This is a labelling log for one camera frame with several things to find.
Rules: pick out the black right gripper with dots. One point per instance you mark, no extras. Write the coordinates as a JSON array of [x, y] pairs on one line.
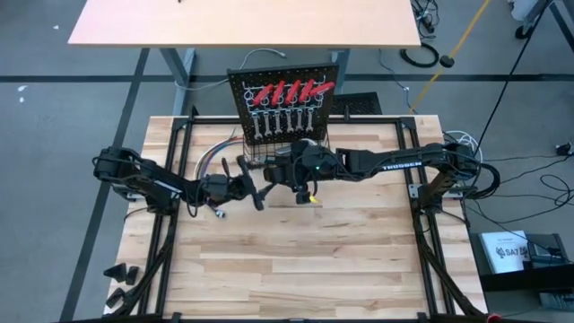
[[316, 163]]

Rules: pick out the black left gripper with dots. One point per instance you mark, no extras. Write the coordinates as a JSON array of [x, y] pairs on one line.
[[224, 188]]

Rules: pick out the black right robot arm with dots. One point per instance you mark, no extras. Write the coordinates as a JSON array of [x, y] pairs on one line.
[[403, 163]]

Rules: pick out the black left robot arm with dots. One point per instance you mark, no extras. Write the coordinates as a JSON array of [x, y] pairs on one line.
[[148, 177]]

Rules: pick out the black metal pegboard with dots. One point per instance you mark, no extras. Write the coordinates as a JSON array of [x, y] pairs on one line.
[[282, 75]]

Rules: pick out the black mesh panel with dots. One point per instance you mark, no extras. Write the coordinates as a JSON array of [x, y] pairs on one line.
[[359, 104]]

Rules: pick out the grey desk leg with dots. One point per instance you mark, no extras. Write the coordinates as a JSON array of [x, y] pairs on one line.
[[179, 72], [344, 63]]

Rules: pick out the light wood desk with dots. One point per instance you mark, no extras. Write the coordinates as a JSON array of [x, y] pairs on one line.
[[246, 22]]

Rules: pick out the black round puck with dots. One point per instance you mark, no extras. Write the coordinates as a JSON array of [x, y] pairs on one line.
[[447, 61]]

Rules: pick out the white booklet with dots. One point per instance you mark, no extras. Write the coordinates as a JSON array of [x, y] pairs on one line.
[[502, 251]]

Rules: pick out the red knob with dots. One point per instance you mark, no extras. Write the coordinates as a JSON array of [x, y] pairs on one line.
[[493, 318]]

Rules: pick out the black side table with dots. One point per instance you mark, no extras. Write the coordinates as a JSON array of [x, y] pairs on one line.
[[515, 282]]

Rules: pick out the black box device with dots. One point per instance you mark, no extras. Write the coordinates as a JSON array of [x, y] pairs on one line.
[[545, 253]]

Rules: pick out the black power adapter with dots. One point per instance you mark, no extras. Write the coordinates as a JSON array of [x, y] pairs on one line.
[[564, 149]]

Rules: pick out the black aluminium frame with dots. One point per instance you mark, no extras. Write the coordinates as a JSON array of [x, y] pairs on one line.
[[367, 119]]

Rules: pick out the black plastic bracket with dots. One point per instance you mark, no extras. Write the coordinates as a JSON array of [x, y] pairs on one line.
[[132, 275], [115, 272], [115, 297]]

